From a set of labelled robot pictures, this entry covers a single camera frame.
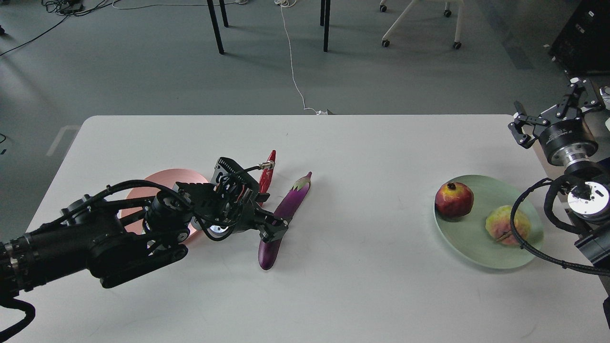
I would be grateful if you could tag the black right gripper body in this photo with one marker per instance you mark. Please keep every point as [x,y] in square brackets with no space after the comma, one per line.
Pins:
[568,142]

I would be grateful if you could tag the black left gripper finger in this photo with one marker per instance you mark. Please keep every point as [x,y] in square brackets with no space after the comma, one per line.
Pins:
[276,221]
[270,232]

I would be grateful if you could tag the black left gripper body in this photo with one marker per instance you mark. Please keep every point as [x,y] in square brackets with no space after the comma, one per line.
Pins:
[243,213]

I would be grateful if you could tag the purple eggplant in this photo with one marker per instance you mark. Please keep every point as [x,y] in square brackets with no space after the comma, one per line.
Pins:
[267,253]

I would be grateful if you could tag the red chili pepper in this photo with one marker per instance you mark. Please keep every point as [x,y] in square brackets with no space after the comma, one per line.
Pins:
[266,177]

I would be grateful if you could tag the red pomegranate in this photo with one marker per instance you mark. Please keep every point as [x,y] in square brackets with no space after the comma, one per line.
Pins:
[454,200]

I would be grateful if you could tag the yellow pink peach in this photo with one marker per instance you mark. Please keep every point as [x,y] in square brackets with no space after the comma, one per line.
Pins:
[497,225]

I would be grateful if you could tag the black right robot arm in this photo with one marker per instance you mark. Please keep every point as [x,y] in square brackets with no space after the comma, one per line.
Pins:
[577,201]

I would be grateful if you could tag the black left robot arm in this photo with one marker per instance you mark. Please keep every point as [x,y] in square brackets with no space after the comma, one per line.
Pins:
[136,227]

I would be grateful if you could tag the black equipment case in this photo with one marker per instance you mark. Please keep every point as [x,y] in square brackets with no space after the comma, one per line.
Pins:
[583,45]

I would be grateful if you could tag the white office chair base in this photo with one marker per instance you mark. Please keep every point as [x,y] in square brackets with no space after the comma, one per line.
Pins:
[452,8]

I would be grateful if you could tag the light green plate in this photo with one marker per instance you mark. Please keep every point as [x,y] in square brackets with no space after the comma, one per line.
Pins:
[468,236]

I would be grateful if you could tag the black table legs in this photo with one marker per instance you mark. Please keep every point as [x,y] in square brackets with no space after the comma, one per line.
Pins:
[217,12]

